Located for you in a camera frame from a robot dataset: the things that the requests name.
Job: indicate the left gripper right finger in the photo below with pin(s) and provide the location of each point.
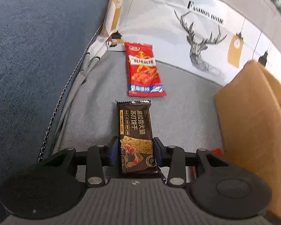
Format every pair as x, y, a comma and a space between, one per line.
164, 154

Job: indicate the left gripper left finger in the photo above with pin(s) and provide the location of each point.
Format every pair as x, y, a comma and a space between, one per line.
102, 155

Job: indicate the dark brown cracker packet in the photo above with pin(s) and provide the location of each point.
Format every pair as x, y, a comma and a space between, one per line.
135, 140

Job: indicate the plain red snack packet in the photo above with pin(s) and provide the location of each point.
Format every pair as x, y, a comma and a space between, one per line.
213, 162

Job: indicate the red spicy snack packet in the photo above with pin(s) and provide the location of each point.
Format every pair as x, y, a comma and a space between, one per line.
143, 75

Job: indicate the cardboard box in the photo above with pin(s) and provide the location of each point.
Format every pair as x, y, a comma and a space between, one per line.
249, 111

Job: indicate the deer print sofa cover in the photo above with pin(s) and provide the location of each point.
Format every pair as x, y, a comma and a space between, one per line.
199, 46

